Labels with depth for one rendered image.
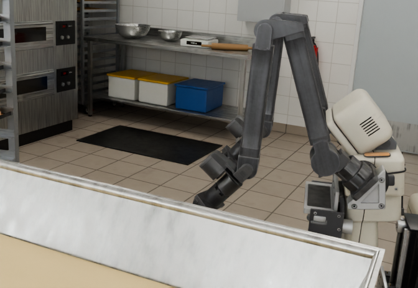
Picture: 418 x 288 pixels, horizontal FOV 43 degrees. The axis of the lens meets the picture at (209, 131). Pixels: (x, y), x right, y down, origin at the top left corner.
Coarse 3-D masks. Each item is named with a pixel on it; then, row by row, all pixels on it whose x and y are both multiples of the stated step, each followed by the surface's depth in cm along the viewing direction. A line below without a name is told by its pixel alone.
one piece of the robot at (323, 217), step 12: (312, 180) 185; (336, 180) 170; (312, 192) 176; (324, 192) 176; (336, 192) 160; (312, 204) 166; (324, 204) 167; (336, 204) 161; (312, 216) 162; (324, 216) 161; (336, 216) 160; (312, 228) 162; (324, 228) 162; (336, 228) 161; (348, 228) 161
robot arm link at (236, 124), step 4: (236, 116) 196; (240, 116) 195; (232, 120) 199; (236, 120) 194; (240, 120) 194; (228, 124) 194; (232, 124) 194; (236, 124) 194; (240, 124) 194; (228, 128) 195; (232, 128) 194; (236, 128) 194; (240, 128) 194; (264, 128) 189; (232, 132) 195; (236, 132) 194; (240, 132) 194; (264, 132) 190; (236, 136) 195
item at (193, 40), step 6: (186, 36) 548; (192, 36) 552; (198, 36) 556; (204, 36) 559; (180, 42) 539; (186, 42) 537; (192, 42) 535; (198, 42) 532; (204, 42) 531; (210, 42) 536; (216, 42) 554
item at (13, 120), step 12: (12, 0) 202; (12, 12) 203; (12, 24) 204; (12, 36) 205; (12, 48) 206; (12, 60) 206; (12, 72) 207; (12, 84) 208; (12, 96) 209; (12, 120) 212; (12, 144) 215
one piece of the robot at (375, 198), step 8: (384, 176) 143; (376, 184) 144; (384, 184) 143; (368, 192) 145; (376, 192) 145; (384, 192) 144; (352, 200) 146; (360, 200) 146; (368, 200) 146; (376, 200) 145; (384, 200) 144; (352, 208) 147; (360, 208) 146; (368, 208) 146; (376, 208) 145; (384, 208) 145
